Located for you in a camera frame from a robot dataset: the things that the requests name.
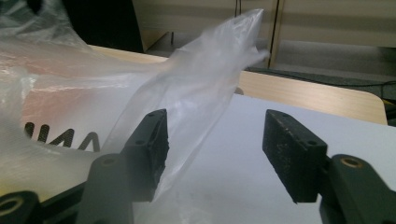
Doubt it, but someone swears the black hanging wall cable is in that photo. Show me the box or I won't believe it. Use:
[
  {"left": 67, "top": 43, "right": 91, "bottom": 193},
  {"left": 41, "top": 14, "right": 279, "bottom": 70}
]
[{"left": 234, "top": 0, "right": 244, "bottom": 18}]

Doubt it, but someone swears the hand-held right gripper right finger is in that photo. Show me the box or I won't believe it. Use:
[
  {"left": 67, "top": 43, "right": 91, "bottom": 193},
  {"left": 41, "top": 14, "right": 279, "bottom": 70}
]
[{"left": 262, "top": 108, "right": 396, "bottom": 224}]

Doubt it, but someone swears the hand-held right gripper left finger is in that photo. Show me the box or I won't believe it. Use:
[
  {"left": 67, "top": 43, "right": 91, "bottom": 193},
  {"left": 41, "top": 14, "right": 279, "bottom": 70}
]
[{"left": 76, "top": 108, "right": 171, "bottom": 224}]

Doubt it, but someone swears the clear printed plastic bag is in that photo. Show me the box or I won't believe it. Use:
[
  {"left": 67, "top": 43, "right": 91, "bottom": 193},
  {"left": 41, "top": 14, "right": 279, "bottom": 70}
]
[{"left": 0, "top": 0, "right": 271, "bottom": 224}]

